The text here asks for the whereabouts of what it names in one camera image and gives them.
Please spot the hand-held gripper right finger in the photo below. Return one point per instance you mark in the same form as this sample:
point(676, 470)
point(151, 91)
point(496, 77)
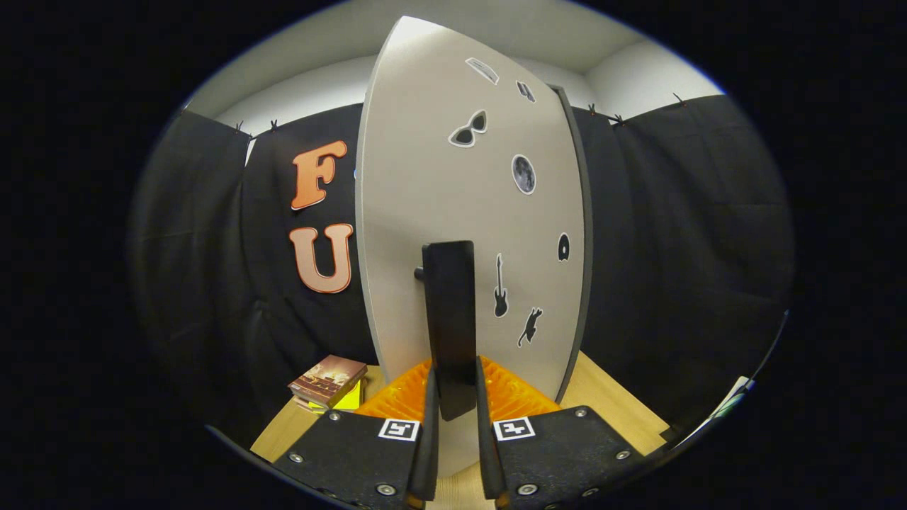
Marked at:
point(487, 460)

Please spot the black backdrop cloth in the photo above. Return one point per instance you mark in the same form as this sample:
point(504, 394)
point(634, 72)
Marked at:
point(673, 248)

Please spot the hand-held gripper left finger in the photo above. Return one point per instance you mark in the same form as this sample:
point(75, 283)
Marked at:
point(429, 460)

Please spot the row of black cloth clips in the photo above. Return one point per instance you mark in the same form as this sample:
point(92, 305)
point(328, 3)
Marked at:
point(273, 126)

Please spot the beige shoe cabinet door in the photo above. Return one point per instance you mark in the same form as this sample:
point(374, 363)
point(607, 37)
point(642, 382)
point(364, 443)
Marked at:
point(425, 177)

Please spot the yellow book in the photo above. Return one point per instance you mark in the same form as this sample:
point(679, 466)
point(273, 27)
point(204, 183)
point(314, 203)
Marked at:
point(351, 400)

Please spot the dark grey shoe cabinet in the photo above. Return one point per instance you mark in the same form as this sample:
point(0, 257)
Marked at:
point(588, 234)

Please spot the brown cover book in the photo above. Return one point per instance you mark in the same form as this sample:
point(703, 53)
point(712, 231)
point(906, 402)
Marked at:
point(326, 379)

